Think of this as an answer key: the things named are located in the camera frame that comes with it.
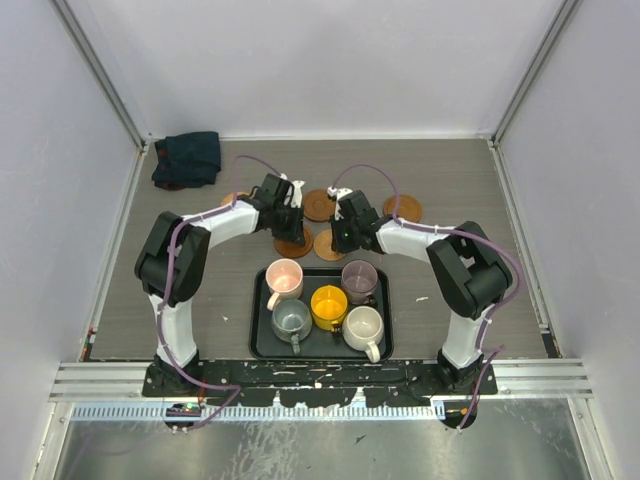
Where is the light cork coaster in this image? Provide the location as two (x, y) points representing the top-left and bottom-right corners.
(313, 228), (344, 262)
(220, 192), (248, 206)

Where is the dark wooden coaster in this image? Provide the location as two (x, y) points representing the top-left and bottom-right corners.
(303, 189), (336, 223)
(383, 194), (423, 223)
(273, 225), (314, 259)

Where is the purple glass mug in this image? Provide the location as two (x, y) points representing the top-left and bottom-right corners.
(341, 260), (379, 308)

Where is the pink ceramic mug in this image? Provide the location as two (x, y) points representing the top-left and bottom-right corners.
(265, 258), (304, 311)

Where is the white ceramic mug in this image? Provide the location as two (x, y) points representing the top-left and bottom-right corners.
(342, 306), (384, 363)

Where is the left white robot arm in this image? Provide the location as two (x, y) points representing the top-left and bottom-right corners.
(134, 174), (305, 396)

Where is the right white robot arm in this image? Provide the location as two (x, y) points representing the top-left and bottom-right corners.
(327, 187), (513, 394)

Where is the yellow mug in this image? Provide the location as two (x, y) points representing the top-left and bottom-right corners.
(310, 285), (349, 335)

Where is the dark blue folded cloth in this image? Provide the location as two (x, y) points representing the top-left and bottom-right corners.
(151, 131), (222, 191)

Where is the black plastic tray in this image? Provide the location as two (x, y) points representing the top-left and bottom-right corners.
(248, 266), (395, 361)

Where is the grey glass mug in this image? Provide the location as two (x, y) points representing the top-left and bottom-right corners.
(271, 299), (313, 356)

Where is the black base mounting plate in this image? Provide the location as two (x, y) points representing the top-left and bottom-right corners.
(142, 360), (476, 408)

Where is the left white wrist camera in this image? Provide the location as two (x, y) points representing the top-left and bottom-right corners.
(279, 173), (306, 208)

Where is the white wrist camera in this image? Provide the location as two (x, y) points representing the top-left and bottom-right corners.
(279, 173), (306, 208)
(326, 186), (353, 221)

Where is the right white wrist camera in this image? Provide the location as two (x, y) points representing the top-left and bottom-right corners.
(326, 186), (353, 221)

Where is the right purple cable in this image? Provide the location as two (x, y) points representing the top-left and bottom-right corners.
(332, 163), (524, 431)

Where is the purple cable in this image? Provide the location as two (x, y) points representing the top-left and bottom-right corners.
(154, 154), (286, 432)
(332, 163), (524, 431)

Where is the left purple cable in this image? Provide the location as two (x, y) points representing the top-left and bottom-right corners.
(154, 154), (286, 432)

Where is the white slotted cable duct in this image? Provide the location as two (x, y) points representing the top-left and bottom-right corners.
(70, 400), (445, 422)

